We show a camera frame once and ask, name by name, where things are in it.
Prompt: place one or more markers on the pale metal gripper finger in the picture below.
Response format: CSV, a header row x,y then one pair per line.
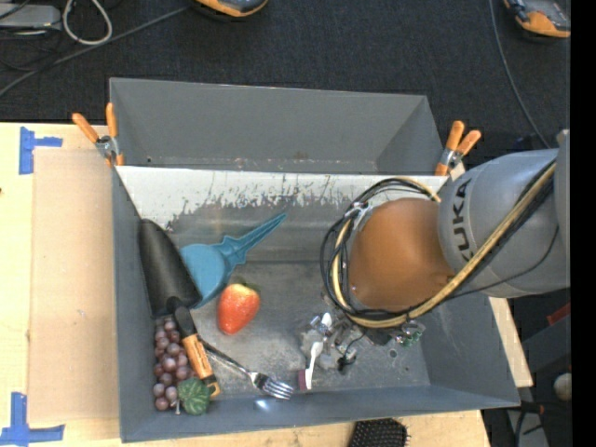
x,y
315,320
326,320

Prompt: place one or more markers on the white stick with red-brown end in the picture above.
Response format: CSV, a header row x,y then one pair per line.
x,y
314,356

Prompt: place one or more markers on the grey lumpy object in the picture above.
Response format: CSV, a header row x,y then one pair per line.
x,y
326,359

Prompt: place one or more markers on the red toy strawberry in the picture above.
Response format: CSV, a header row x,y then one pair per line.
x,y
236,307

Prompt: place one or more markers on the silver metal fork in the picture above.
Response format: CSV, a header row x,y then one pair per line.
x,y
261,380

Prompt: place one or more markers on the black bristle brush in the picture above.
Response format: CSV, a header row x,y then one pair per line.
x,y
379,433

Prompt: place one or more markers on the teal plastic funnel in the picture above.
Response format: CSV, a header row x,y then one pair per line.
x,y
207,263

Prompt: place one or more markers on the purple toy grapes with leaf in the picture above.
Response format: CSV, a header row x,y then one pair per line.
x,y
168,363

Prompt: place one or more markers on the grey metal bin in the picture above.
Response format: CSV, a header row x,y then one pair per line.
x,y
261,128

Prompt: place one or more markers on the brown cardboard board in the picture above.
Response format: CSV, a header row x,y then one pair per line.
x,y
70,273

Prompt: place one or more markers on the black cylinder on white bracket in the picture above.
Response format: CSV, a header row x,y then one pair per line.
x,y
345,361

